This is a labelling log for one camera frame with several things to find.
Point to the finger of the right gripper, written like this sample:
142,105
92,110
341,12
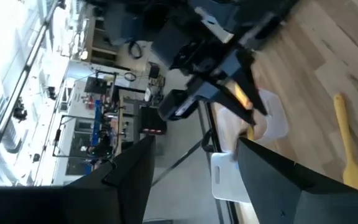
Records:
250,77
228,99

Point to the black computer tower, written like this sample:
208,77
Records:
152,119

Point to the small white plastic bin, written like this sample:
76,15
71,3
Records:
228,186

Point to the long ceiling light bar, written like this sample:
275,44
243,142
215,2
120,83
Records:
21,81

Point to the black aluminium table frame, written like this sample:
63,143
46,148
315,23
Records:
211,146

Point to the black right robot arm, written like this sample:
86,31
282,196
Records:
259,12

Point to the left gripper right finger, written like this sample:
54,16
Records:
272,186

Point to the clear plastic bin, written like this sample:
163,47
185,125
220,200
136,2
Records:
275,124

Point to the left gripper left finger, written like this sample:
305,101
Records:
132,180

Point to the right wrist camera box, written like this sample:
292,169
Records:
176,104

